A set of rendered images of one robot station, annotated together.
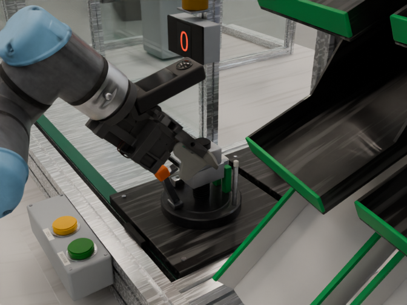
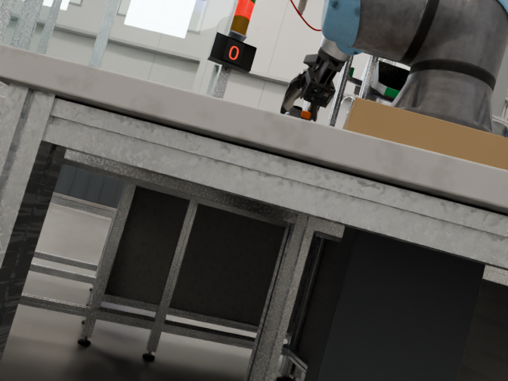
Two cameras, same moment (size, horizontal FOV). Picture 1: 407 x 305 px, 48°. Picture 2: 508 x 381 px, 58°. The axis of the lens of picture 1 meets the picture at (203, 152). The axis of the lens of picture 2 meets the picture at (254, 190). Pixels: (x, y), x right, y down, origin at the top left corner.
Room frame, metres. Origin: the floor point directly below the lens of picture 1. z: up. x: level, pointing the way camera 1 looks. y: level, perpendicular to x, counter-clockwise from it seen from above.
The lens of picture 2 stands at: (0.34, 1.17, 0.77)
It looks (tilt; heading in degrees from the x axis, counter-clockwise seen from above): 4 degrees up; 288
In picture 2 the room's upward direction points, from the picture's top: 16 degrees clockwise
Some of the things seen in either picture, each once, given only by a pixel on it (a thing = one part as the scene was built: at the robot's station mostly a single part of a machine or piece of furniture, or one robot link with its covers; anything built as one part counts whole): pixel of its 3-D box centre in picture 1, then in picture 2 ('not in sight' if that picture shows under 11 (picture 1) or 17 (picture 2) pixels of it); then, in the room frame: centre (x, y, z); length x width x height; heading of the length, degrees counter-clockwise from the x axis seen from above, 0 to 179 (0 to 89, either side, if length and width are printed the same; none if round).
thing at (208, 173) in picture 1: (206, 158); (292, 119); (0.67, -0.01, 1.06); 0.08 x 0.04 x 0.07; 125
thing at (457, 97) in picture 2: not in sight; (441, 109); (0.32, 0.49, 0.99); 0.15 x 0.15 x 0.10
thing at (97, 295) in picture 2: not in sight; (295, 295); (0.79, -1.51, 0.43); 2.20 x 0.38 x 0.86; 35
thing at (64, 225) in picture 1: (65, 227); not in sight; (0.61, 0.23, 0.96); 0.04 x 0.04 x 0.02
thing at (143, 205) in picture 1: (201, 209); not in sight; (0.66, 0.00, 0.96); 0.24 x 0.24 x 0.02; 35
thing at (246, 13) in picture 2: not in sight; (243, 10); (0.89, 0.02, 1.33); 0.05 x 0.05 x 0.05
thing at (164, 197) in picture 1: (201, 200); not in sight; (0.66, 0.00, 0.98); 0.14 x 0.14 x 0.02
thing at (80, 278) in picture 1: (68, 241); not in sight; (0.61, 0.23, 0.93); 0.21 x 0.07 x 0.06; 35
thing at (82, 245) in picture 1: (81, 250); not in sight; (0.55, 0.19, 0.96); 0.04 x 0.04 x 0.02
